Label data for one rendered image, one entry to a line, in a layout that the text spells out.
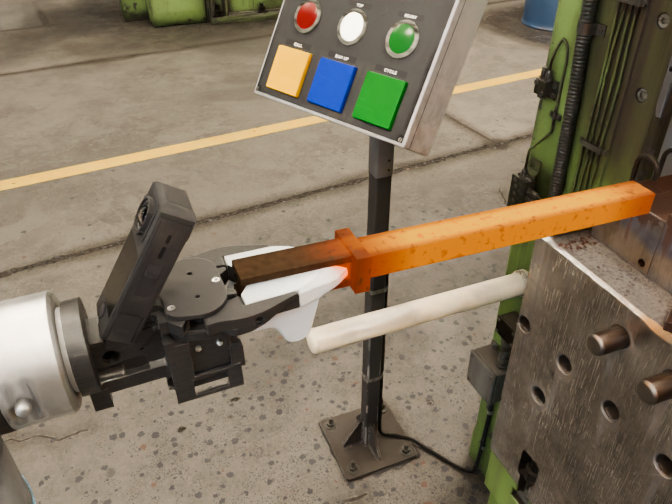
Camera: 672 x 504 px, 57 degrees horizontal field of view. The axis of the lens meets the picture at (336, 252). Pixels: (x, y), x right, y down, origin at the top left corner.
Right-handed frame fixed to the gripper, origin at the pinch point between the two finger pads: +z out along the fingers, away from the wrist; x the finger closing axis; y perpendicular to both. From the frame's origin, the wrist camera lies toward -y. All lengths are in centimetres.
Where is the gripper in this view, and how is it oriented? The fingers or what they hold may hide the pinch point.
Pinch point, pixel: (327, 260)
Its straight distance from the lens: 49.9
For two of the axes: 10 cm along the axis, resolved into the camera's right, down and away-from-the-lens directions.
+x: 3.8, 5.3, -7.6
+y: 0.1, 8.2, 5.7
